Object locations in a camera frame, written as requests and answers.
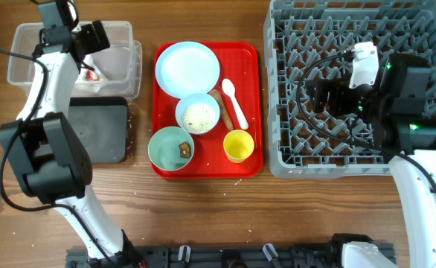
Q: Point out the clear plastic bin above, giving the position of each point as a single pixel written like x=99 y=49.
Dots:
x=118 y=67

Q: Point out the brown food scrap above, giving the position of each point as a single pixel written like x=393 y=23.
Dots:
x=185 y=150

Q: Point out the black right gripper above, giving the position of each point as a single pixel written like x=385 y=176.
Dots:
x=338 y=88

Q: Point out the mint green bowl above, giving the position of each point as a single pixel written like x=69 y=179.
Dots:
x=163 y=148

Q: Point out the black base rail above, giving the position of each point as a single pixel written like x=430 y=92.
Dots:
x=252 y=257

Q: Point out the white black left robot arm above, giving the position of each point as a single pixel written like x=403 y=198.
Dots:
x=44 y=164

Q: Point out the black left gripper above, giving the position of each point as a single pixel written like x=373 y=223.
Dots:
x=96 y=36

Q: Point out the yellow plastic cup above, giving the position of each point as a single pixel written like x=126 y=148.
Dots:
x=238 y=145

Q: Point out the light blue bowl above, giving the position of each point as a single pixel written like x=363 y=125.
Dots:
x=191 y=99

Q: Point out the red plastic tray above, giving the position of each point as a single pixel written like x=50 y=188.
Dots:
x=239 y=63

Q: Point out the red white wrapper tissue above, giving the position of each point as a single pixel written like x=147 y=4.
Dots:
x=90 y=80

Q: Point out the black waste tray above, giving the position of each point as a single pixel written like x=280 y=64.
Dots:
x=101 y=124

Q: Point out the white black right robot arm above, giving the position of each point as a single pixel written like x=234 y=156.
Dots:
x=401 y=132

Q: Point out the white rice pile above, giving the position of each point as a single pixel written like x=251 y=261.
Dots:
x=198 y=118

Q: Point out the light blue plate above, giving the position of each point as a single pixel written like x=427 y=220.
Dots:
x=186 y=68

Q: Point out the white plastic spoon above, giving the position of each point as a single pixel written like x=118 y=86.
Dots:
x=229 y=89

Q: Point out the grey dishwasher rack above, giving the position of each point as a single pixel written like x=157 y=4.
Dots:
x=308 y=145

